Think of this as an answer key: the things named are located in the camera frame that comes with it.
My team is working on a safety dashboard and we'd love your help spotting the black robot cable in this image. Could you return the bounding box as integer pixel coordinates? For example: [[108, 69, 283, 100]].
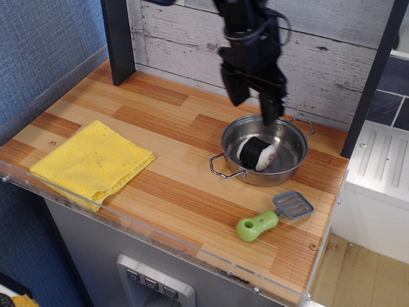
[[263, 8, 292, 45]]

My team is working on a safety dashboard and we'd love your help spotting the yellow object at corner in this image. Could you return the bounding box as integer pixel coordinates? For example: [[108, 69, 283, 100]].
[[12, 295, 40, 307]]

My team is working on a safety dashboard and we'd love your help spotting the dark grey left post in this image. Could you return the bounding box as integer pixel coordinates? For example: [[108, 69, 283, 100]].
[[100, 0, 135, 86]]

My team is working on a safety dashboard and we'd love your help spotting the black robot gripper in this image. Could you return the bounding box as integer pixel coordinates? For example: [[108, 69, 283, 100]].
[[219, 30, 287, 126]]

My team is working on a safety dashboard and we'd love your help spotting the green handled grey toy spatula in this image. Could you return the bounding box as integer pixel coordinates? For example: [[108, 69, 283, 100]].
[[236, 191, 315, 242]]

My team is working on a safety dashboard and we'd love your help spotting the stainless steel pot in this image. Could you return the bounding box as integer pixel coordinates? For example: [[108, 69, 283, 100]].
[[210, 115, 315, 186]]

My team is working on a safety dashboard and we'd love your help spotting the dark grey post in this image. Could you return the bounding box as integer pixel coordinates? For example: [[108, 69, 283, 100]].
[[100, 0, 135, 86], [341, 0, 408, 159]]

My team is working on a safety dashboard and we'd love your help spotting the clear acrylic edge guard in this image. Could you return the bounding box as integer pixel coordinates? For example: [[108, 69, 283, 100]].
[[1, 162, 312, 306]]

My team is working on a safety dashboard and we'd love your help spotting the plush sushi roll toy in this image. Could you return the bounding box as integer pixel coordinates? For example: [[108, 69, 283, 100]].
[[236, 136, 276, 171]]

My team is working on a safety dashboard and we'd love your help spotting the grey toy fridge dispenser panel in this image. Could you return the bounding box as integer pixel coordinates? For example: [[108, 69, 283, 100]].
[[116, 254, 196, 306]]

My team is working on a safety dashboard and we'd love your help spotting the dark grey right post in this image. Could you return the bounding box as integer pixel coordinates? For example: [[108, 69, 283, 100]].
[[341, 0, 408, 159]]

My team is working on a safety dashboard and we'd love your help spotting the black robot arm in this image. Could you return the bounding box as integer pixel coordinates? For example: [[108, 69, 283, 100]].
[[214, 1, 291, 126]]

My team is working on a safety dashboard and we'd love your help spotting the yellow folded towel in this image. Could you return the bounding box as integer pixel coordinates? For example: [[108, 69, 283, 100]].
[[29, 120, 155, 212]]

